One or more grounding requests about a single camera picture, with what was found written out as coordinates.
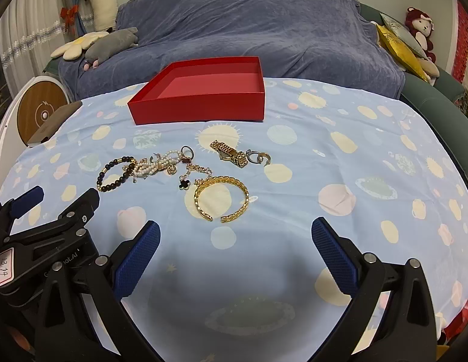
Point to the gold wristwatch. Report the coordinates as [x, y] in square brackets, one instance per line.
[229, 154]

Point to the white sheer curtain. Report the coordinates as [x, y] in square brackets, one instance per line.
[30, 30]

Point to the silver interlocked rings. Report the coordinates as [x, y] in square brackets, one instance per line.
[258, 157]

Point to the blue-grey sofa throw blanket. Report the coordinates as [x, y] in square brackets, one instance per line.
[323, 40]

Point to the silver grey pillow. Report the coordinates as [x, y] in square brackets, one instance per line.
[403, 34]

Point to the gold ring pendant charm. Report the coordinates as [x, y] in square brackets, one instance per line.
[187, 153]

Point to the round wooden white device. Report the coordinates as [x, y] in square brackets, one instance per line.
[35, 103]

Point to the red monkey plush toy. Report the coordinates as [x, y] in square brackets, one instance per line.
[421, 27]

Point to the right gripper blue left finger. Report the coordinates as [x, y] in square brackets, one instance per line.
[132, 257]

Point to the red curtain bow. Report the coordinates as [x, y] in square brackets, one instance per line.
[68, 15]

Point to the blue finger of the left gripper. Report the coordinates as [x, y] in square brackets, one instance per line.
[83, 208]
[25, 202]

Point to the gold chain cuff bangle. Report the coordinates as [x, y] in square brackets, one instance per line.
[217, 197]

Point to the white daisy flower cushion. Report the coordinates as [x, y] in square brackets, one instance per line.
[74, 49]

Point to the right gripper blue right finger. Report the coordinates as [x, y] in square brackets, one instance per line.
[342, 267]

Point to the light blue patterned tablecloth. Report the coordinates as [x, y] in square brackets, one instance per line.
[256, 289]

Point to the beige cushion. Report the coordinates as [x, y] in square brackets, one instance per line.
[431, 70]

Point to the gold satin pillow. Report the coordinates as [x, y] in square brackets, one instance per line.
[401, 52]

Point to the green sofa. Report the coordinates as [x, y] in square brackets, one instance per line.
[437, 105]

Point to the red shallow cardboard box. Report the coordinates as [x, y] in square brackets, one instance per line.
[227, 88]

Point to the grey plush toy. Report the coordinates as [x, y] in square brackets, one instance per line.
[103, 48]

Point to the brown notebook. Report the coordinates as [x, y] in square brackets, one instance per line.
[53, 123]

